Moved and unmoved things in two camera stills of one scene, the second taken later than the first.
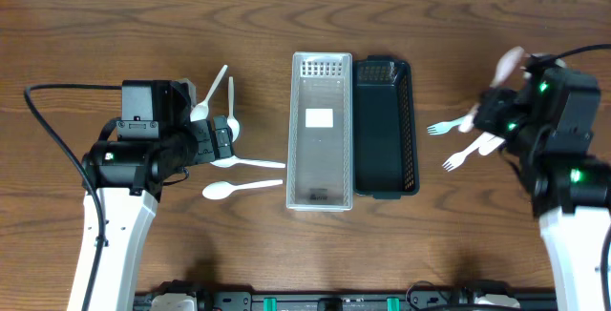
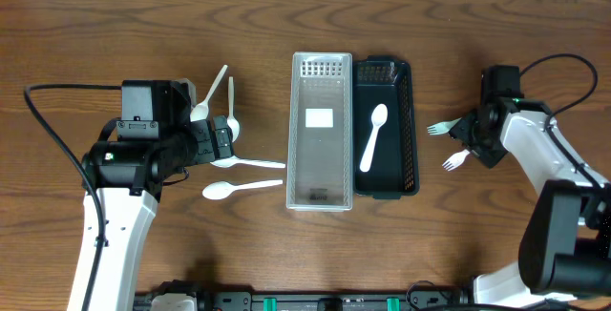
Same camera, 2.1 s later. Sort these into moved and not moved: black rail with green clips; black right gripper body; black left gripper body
Moved: black right gripper body
Not moved: black left gripper body; black rail with green clips
